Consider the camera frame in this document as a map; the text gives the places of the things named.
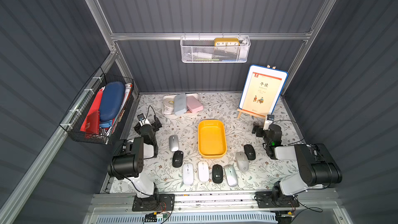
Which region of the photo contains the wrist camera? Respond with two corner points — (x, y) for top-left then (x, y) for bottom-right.
(137, 114), (146, 122)
(266, 114), (275, 122)

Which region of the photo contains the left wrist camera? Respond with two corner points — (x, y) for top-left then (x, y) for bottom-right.
(137, 114), (146, 122)

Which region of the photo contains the pink case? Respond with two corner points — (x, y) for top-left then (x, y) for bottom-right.
(187, 96), (204, 113)

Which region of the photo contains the yellow plastic storage box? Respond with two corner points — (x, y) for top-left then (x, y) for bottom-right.
(198, 120), (227, 159)

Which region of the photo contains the yellow clock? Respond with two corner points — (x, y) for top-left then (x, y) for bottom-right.
(214, 37), (240, 47)

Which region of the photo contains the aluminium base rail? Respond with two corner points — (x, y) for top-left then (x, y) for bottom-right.
(83, 189), (353, 224)

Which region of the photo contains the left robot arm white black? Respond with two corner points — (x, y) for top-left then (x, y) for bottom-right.
(107, 117), (175, 213)

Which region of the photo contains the silver grey mouse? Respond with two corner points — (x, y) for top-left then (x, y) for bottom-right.
(169, 135), (179, 152)

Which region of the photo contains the light grey mouse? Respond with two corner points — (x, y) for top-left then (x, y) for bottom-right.
(235, 151), (249, 172)

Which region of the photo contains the blue oval case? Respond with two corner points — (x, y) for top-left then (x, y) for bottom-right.
(99, 82), (125, 122)

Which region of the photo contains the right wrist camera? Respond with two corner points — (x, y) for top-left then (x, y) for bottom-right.
(266, 114), (275, 122)

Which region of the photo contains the grey pencil case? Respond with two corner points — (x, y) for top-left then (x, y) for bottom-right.
(174, 93), (187, 116)

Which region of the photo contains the book on blue board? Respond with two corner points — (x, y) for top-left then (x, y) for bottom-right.
(238, 64), (289, 118)

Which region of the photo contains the white tray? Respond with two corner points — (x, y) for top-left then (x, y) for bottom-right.
(162, 95), (199, 119)

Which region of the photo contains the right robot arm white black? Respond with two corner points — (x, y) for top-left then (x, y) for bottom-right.
(252, 123), (343, 208)

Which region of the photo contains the black wire side basket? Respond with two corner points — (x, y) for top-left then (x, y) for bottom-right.
(59, 68), (135, 145)

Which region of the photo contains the red folder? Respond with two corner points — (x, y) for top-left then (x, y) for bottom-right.
(80, 87), (105, 134)

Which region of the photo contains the white wire wall basket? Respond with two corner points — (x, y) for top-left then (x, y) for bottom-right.
(180, 35), (251, 63)

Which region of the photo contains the white tape roll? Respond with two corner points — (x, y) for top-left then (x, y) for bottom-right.
(163, 97), (174, 115)

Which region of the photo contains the black mouse front row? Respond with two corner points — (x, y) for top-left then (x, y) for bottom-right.
(212, 164), (223, 184)

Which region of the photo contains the silver white mouse front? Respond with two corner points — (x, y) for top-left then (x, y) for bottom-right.
(224, 164), (238, 187)

